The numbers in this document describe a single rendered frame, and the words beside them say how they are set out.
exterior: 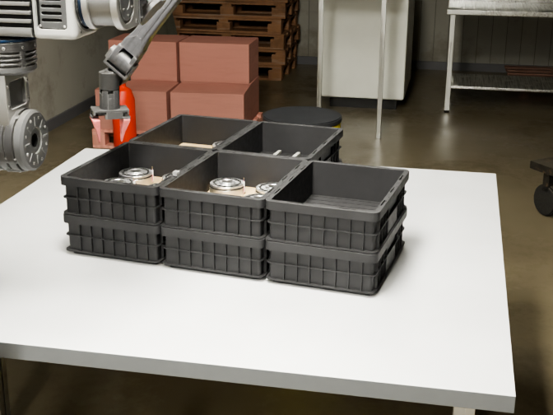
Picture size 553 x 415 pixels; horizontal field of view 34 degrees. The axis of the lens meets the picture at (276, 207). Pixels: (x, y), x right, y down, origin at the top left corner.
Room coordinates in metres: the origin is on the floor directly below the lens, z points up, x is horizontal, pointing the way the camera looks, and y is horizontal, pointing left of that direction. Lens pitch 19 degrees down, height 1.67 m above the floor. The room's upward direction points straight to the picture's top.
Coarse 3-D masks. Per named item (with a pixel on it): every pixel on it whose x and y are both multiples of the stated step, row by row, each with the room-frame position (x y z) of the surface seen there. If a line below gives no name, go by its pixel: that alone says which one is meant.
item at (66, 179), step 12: (120, 144) 2.73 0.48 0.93; (132, 144) 2.75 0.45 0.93; (144, 144) 2.73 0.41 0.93; (156, 144) 2.73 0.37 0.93; (96, 156) 2.59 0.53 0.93; (204, 156) 2.60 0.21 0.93; (72, 180) 2.38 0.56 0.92; (84, 180) 2.37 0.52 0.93; (96, 180) 2.36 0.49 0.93; (108, 180) 2.36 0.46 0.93; (132, 192) 2.32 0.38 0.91; (144, 192) 2.31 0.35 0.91; (156, 192) 2.30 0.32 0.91
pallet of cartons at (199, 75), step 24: (168, 48) 6.36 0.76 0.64; (192, 48) 6.34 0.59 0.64; (216, 48) 6.31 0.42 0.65; (240, 48) 6.28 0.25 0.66; (144, 72) 6.39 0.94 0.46; (168, 72) 6.36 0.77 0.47; (192, 72) 6.34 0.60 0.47; (216, 72) 6.31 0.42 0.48; (240, 72) 6.28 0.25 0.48; (96, 96) 6.07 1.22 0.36; (144, 96) 6.02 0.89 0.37; (168, 96) 6.05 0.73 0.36; (192, 96) 5.97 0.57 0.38; (216, 96) 5.95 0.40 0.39; (240, 96) 5.94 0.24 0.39; (144, 120) 6.02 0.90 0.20; (96, 144) 6.06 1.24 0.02
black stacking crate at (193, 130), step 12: (180, 120) 3.12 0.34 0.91; (192, 120) 3.12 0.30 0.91; (204, 120) 3.10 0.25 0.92; (216, 120) 3.09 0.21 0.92; (156, 132) 2.94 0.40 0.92; (168, 132) 3.02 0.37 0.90; (180, 132) 3.12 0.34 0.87; (192, 132) 3.12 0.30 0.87; (204, 132) 3.10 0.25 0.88; (216, 132) 3.09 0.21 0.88; (228, 132) 3.07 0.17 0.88; (204, 144) 3.10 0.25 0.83
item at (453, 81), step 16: (464, 0) 7.80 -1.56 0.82; (480, 0) 7.77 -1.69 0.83; (496, 0) 7.75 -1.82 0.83; (512, 0) 7.72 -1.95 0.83; (528, 0) 7.70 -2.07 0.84; (544, 0) 7.67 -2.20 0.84; (544, 16) 7.03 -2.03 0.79; (448, 48) 7.20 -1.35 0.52; (448, 64) 7.20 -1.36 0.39; (448, 80) 7.20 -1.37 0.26; (464, 80) 7.45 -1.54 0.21; (480, 80) 7.46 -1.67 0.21; (496, 80) 7.46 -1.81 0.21; (512, 80) 7.47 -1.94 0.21; (528, 80) 7.47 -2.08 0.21; (544, 80) 7.48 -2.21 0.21; (448, 96) 7.19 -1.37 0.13; (448, 112) 7.20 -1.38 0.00
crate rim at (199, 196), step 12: (252, 156) 2.62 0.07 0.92; (264, 156) 2.61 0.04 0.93; (276, 156) 2.60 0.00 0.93; (192, 168) 2.48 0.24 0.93; (168, 180) 2.36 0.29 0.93; (168, 192) 2.28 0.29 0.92; (180, 192) 2.27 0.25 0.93; (192, 192) 2.26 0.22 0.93; (204, 192) 2.26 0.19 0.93; (228, 204) 2.23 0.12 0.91; (240, 204) 2.22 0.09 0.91; (252, 204) 2.21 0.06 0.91; (264, 204) 2.21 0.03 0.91
